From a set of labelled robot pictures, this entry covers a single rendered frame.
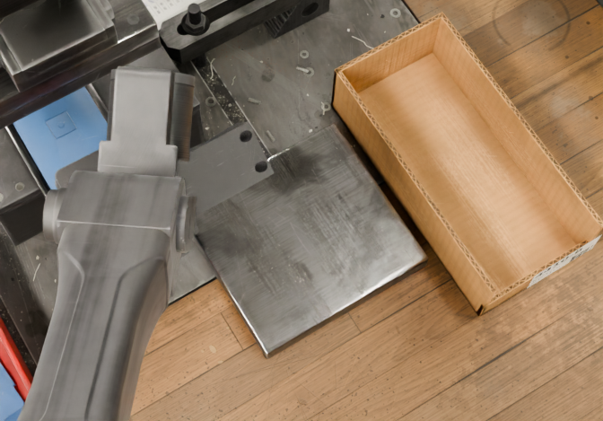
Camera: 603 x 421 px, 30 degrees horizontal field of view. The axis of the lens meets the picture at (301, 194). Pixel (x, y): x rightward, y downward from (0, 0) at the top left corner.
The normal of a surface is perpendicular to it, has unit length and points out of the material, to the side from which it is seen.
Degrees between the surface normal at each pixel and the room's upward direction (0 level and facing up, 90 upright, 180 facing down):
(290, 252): 0
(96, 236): 26
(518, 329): 0
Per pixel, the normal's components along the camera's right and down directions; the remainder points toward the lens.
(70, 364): 0.04, -0.76
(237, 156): 0.29, 0.03
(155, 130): -0.01, 0.00
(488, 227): 0.02, -0.39
